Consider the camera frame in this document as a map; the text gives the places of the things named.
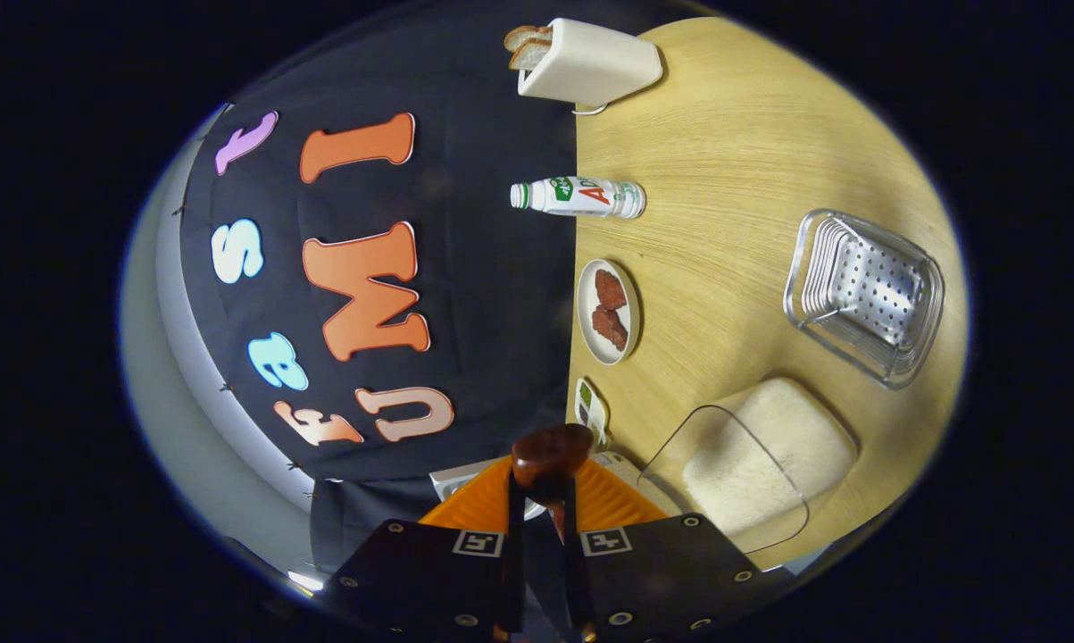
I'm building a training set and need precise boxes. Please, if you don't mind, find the white rice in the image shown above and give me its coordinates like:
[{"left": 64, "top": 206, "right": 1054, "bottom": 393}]
[{"left": 684, "top": 377, "right": 859, "bottom": 537}]

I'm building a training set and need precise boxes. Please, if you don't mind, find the white rice cooker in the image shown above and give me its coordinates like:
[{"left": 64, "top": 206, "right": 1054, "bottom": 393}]
[{"left": 429, "top": 451, "right": 673, "bottom": 521}]

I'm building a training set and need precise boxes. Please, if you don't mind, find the white round plate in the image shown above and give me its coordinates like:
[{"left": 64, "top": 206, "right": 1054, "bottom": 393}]
[{"left": 577, "top": 259, "right": 642, "bottom": 367}]

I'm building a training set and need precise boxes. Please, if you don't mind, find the red-brown meat piece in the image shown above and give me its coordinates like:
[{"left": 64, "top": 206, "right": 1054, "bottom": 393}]
[
  {"left": 592, "top": 305, "right": 629, "bottom": 352},
  {"left": 595, "top": 270, "right": 628, "bottom": 312}
]

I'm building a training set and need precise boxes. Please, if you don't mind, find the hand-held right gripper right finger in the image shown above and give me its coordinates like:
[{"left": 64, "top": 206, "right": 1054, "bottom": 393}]
[{"left": 560, "top": 455, "right": 770, "bottom": 643}]

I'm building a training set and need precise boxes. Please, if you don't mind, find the metal chopstick holder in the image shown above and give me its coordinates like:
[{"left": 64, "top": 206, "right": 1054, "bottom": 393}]
[{"left": 784, "top": 209, "right": 945, "bottom": 389}]

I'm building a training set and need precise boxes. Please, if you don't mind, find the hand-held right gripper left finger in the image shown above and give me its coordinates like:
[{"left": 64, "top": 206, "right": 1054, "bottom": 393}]
[{"left": 336, "top": 455, "right": 525, "bottom": 643}]

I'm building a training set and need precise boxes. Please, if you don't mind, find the black backdrop cloth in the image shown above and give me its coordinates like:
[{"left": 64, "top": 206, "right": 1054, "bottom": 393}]
[{"left": 179, "top": 0, "right": 707, "bottom": 572}]

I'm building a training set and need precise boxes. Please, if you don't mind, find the small white sauce dish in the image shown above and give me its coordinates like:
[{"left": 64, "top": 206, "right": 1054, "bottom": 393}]
[{"left": 575, "top": 377, "right": 611, "bottom": 447}]

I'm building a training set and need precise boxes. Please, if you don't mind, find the clear plastic rice container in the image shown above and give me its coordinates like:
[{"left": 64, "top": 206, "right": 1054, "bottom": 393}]
[{"left": 639, "top": 375, "right": 861, "bottom": 555}]

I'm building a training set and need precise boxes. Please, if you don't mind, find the brown wooden spoon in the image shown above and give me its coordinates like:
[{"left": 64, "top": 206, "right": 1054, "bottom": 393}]
[{"left": 512, "top": 424, "right": 595, "bottom": 541}]

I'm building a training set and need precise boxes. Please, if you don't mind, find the white bottle green label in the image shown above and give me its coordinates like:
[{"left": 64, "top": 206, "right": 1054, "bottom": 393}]
[{"left": 511, "top": 177, "right": 647, "bottom": 220}]

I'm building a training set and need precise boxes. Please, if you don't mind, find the white toaster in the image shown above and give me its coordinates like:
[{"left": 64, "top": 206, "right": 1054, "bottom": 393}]
[{"left": 517, "top": 18, "right": 664, "bottom": 108}]

